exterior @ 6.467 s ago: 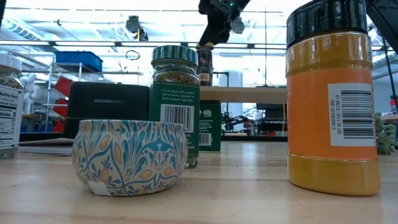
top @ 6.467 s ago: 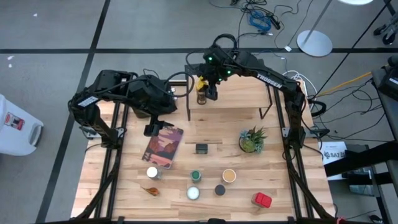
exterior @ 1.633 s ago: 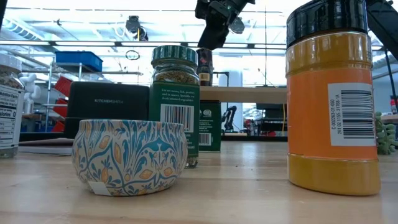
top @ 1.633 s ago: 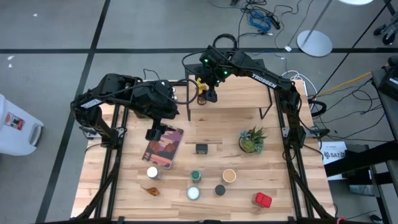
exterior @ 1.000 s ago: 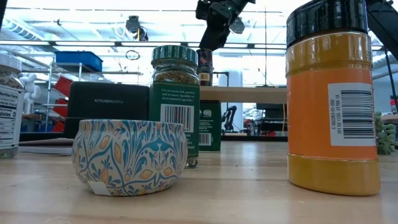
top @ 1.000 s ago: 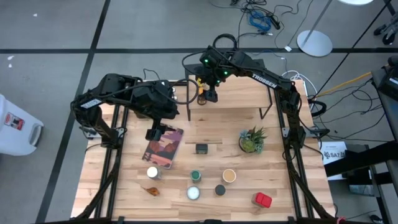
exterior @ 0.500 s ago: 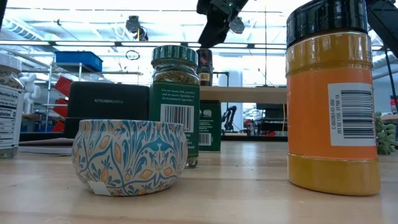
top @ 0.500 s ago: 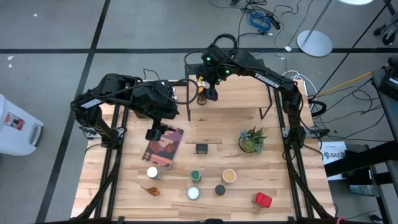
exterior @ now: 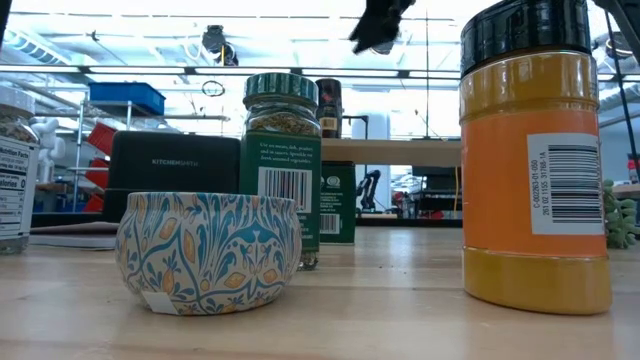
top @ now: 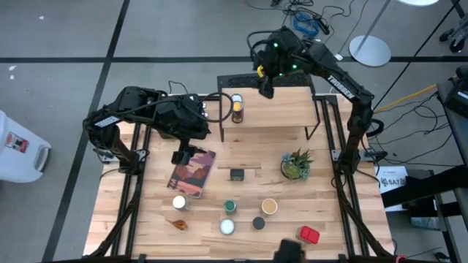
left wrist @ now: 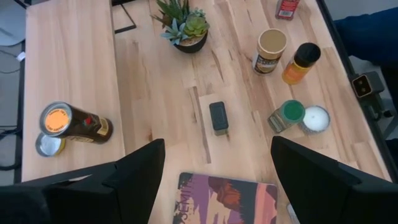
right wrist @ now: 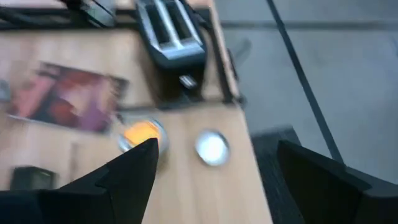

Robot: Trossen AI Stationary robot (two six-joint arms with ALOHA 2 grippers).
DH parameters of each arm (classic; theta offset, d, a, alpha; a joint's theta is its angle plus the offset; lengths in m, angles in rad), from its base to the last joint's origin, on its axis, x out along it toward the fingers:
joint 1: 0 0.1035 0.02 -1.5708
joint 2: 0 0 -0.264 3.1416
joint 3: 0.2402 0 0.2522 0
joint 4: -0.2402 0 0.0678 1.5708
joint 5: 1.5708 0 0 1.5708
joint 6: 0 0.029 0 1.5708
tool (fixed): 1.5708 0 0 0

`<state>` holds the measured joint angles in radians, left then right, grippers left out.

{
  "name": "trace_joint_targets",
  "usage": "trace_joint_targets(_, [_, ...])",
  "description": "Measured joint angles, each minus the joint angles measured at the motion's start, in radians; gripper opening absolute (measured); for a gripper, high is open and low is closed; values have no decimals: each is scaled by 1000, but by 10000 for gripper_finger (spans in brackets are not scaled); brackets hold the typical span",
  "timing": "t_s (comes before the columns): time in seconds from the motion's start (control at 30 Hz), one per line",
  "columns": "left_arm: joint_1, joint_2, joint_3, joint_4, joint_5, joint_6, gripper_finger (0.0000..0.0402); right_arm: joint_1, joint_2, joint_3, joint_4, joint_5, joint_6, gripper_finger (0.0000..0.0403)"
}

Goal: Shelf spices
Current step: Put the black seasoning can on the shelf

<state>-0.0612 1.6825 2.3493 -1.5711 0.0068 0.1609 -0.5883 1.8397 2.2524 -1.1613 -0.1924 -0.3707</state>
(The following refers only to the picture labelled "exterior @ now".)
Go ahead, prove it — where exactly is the landscape cover book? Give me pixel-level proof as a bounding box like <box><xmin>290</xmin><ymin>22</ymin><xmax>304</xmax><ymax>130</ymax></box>
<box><xmin>28</xmin><ymin>221</ymin><xmax>121</xmax><ymax>251</ymax></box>

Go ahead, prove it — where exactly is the metal shelving rack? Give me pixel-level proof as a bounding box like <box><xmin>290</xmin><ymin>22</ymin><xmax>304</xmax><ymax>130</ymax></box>
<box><xmin>67</xmin><ymin>98</ymin><xmax>231</xmax><ymax>214</ymax></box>

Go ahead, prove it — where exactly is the black toaster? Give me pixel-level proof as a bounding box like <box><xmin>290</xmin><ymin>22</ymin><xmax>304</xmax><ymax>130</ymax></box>
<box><xmin>102</xmin><ymin>130</ymin><xmax>242</xmax><ymax>224</ymax></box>

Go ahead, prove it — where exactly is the yellow-lid spice jar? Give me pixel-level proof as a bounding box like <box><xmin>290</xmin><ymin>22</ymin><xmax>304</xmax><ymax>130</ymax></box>
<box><xmin>314</xmin><ymin>77</ymin><xmax>344</xmax><ymax>140</ymax></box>

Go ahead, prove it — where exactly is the potted succulent plant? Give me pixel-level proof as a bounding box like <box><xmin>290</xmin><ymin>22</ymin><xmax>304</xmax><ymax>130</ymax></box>
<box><xmin>602</xmin><ymin>178</ymin><xmax>640</xmax><ymax>250</ymax></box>

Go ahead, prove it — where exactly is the black ceiling spotlight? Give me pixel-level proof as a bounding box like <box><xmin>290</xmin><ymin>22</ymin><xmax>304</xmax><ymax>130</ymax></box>
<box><xmin>604</xmin><ymin>32</ymin><xmax>639</xmax><ymax>60</ymax></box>
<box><xmin>201</xmin><ymin>24</ymin><xmax>240</xmax><ymax>67</ymax></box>

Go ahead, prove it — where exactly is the floral candle tin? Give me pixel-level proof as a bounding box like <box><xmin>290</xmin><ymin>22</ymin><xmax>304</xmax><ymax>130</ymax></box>
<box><xmin>114</xmin><ymin>191</ymin><xmax>304</xmax><ymax>316</ymax></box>

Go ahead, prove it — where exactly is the white-lid spice jar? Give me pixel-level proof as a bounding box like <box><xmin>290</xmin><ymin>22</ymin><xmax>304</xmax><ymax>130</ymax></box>
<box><xmin>0</xmin><ymin>83</ymin><xmax>41</xmax><ymax>256</ymax></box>

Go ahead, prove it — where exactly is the dark background workbench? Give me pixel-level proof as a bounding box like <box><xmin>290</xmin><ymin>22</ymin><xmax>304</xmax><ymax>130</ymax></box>
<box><xmin>399</xmin><ymin>164</ymin><xmax>464</xmax><ymax>221</ymax></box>

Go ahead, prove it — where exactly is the blue storage bin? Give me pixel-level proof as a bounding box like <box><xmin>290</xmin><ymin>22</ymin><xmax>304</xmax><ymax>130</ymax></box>
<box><xmin>88</xmin><ymin>82</ymin><xmax>167</xmax><ymax>117</ymax></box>

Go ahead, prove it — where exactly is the hanging black ring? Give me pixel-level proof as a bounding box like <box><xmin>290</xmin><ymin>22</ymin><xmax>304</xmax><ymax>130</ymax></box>
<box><xmin>201</xmin><ymin>79</ymin><xmax>227</xmax><ymax>98</ymax></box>

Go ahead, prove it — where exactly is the green-lid spice jar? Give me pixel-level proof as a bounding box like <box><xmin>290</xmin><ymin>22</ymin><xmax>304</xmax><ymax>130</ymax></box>
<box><xmin>238</xmin><ymin>71</ymin><xmax>324</xmax><ymax>272</ymax></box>

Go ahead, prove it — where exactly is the raised wooden shelf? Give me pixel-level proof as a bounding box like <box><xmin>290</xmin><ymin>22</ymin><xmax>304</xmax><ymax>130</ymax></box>
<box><xmin>321</xmin><ymin>137</ymin><xmax>464</xmax><ymax>167</ymax></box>

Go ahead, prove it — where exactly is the black table frame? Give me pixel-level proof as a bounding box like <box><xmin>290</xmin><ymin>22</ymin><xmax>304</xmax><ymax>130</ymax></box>
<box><xmin>30</xmin><ymin>212</ymin><xmax>464</xmax><ymax>229</ymax></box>

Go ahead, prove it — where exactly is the red storage bin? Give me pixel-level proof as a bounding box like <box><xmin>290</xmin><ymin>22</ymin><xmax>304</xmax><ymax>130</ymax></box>
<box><xmin>84</xmin><ymin>157</ymin><xmax>111</xmax><ymax>190</ymax></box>
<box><xmin>87</xmin><ymin>122</ymin><xmax>117</xmax><ymax>156</ymax></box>
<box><xmin>82</xmin><ymin>192</ymin><xmax>106</xmax><ymax>214</ymax></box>

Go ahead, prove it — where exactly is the thin black pole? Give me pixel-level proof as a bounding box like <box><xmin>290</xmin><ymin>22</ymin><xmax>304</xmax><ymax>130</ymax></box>
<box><xmin>424</xmin><ymin>9</ymin><xmax>431</xmax><ymax>140</ymax></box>

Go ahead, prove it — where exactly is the black-lid orange spice jar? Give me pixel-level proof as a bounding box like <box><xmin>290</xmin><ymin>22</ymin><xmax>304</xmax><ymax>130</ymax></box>
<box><xmin>458</xmin><ymin>0</ymin><xmax>614</xmax><ymax>316</ymax></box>

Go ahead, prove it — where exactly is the white robot figure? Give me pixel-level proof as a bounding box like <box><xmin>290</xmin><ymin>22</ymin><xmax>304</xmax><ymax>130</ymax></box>
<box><xmin>28</xmin><ymin>117</ymin><xmax>66</xmax><ymax>184</ymax></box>

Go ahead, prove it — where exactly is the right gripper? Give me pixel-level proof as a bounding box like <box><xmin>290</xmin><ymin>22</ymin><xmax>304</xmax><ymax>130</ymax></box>
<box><xmin>348</xmin><ymin>0</ymin><xmax>417</xmax><ymax>55</ymax></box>

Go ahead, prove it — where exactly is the dark green spice tin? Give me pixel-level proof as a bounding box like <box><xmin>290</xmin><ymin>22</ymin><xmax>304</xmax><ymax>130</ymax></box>
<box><xmin>319</xmin><ymin>159</ymin><xmax>358</xmax><ymax>246</ymax></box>

